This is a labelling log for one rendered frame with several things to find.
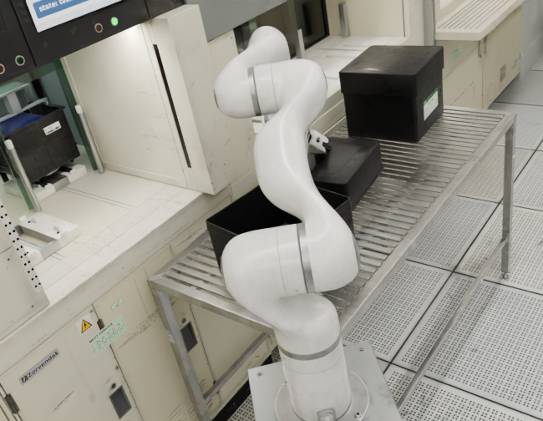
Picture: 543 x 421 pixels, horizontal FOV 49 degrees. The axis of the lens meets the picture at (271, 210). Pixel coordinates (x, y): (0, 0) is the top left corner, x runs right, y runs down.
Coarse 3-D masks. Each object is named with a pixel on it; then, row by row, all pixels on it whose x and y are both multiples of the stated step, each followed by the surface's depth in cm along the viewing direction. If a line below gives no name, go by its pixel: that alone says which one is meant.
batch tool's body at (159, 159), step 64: (0, 0) 122; (64, 64) 190; (128, 64) 171; (192, 64) 161; (128, 128) 188; (192, 128) 168; (0, 192) 208; (64, 192) 199; (128, 192) 191; (192, 192) 183; (0, 256) 134; (64, 256) 165; (128, 256) 163; (0, 320) 137; (64, 320) 150; (128, 320) 167; (192, 320) 189; (0, 384) 140; (64, 384) 154; (128, 384) 172
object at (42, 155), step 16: (0, 96) 185; (16, 96) 191; (16, 112) 192; (32, 112) 209; (48, 112) 202; (32, 128) 189; (48, 128) 193; (64, 128) 198; (16, 144) 186; (32, 144) 190; (48, 144) 194; (64, 144) 199; (0, 160) 195; (32, 160) 191; (48, 160) 196; (64, 160) 200; (32, 176) 192
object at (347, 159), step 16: (336, 144) 195; (352, 144) 193; (368, 144) 191; (320, 160) 187; (336, 160) 185; (352, 160) 183; (368, 160) 185; (320, 176) 179; (336, 176) 177; (352, 176) 175; (368, 176) 186; (336, 192) 175; (352, 192) 176; (352, 208) 178
